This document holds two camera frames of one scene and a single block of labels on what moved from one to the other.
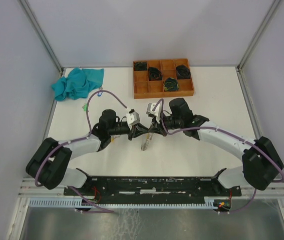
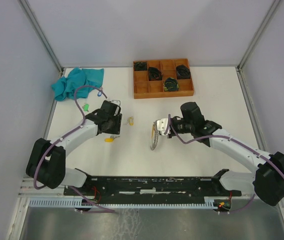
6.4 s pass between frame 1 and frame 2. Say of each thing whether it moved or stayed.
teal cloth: stayed
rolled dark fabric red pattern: stayed
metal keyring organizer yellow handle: moved
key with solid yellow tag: stayed
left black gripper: moved
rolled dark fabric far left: stayed
